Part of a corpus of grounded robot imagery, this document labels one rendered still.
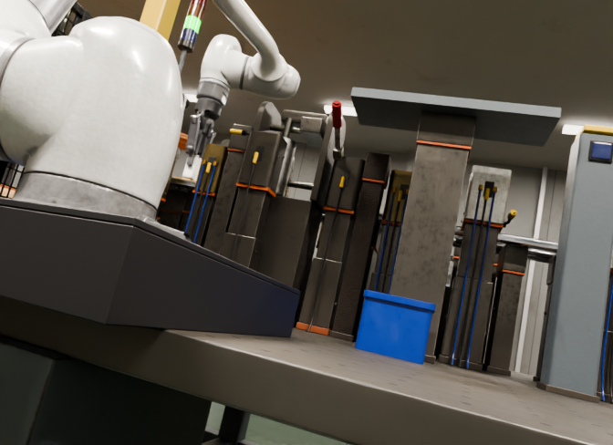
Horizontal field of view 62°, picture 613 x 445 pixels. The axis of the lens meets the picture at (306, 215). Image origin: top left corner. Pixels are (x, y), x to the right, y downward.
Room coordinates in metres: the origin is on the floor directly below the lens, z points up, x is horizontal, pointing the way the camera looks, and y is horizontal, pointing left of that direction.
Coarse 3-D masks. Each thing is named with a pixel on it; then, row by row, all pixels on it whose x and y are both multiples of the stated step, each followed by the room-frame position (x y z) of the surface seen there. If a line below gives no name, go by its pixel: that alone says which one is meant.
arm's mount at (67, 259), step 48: (0, 240) 0.37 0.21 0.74; (48, 240) 0.35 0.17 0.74; (96, 240) 0.34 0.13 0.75; (144, 240) 0.35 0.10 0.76; (0, 288) 0.36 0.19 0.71; (48, 288) 0.35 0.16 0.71; (96, 288) 0.34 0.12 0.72; (144, 288) 0.36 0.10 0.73; (192, 288) 0.42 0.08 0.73; (240, 288) 0.50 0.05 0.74; (288, 288) 0.63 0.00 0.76; (288, 336) 0.66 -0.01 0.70
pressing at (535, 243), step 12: (180, 180) 1.32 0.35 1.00; (324, 216) 1.37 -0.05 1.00; (456, 228) 1.14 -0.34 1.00; (456, 240) 1.28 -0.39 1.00; (504, 240) 1.11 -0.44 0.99; (516, 240) 1.10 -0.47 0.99; (528, 240) 1.09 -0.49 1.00; (540, 240) 1.09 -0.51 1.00; (528, 252) 1.22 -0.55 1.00; (540, 252) 1.19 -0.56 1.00
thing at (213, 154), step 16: (208, 144) 1.17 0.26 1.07; (208, 160) 1.16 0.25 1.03; (224, 160) 1.16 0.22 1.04; (208, 176) 1.16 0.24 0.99; (208, 192) 1.15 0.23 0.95; (192, 208) 1.16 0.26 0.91; (208, 208) 1.17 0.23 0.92; (192, 224) 1.16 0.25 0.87; (208, 224) 1.18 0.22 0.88; (192, 240) 1.17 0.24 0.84
